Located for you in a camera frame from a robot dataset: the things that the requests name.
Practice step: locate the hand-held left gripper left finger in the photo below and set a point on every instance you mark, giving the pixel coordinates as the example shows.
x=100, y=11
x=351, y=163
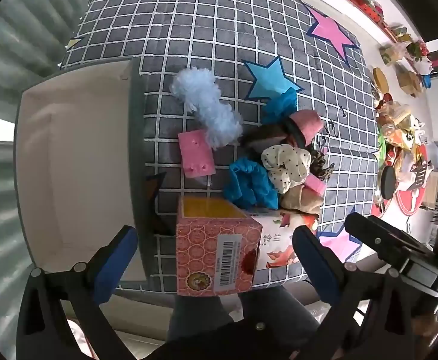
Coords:
x=121, y=255

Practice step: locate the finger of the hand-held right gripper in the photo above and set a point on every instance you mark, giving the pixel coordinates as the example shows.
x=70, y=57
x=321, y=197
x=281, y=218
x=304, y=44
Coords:
x=376, y=230

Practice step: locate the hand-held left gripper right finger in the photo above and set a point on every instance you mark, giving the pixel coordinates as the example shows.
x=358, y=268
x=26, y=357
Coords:
x=314, y=258

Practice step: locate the beige cloth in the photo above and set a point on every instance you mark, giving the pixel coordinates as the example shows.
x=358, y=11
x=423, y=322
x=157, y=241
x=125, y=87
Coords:
x=301, y=198

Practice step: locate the leopard print cloth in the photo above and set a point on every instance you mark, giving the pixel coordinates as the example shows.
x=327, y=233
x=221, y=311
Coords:
x=320, y=163

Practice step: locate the white polka dot cloth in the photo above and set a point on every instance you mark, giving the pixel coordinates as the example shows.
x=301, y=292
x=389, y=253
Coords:
x=282, y=165

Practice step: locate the white storage box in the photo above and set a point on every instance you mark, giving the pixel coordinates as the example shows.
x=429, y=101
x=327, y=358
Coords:
x=73, y=157

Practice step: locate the pink hat black brim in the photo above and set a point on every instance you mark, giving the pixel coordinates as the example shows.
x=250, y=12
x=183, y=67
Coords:
x=309, y=125

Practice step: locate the striped knit hat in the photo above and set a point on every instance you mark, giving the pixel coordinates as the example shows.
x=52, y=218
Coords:
x=267, y=135

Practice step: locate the light blue fluffy cloth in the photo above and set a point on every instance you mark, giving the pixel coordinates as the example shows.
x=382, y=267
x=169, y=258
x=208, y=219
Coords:
x=211, y=112

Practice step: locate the floral tissue packet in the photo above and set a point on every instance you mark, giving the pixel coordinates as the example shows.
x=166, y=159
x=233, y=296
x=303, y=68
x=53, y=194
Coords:
x=275, y=240

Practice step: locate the black round pan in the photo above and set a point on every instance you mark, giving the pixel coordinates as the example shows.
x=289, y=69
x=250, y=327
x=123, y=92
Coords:
x=387, y=183

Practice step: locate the red round tray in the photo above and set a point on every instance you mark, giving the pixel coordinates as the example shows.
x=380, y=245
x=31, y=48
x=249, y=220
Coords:
x=413, y=198

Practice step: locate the pink patterned carton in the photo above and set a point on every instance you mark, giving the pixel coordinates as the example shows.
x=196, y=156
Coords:
x=204, y=247

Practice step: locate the pile of snack packets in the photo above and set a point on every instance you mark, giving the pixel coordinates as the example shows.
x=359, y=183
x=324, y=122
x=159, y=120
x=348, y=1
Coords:
x=402, y=131

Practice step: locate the grey green curtain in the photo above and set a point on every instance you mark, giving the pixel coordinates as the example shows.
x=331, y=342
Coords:
x=1, y=232

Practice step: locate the round yellow tin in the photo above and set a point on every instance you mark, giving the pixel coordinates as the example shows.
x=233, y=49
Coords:
x=380, y=79

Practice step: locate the brown cardboard box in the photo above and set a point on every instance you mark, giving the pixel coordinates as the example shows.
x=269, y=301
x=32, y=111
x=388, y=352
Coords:
x=410, y=81

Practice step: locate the grey grid star blanket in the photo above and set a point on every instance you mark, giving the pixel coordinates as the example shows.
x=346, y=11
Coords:
x=204, y=26

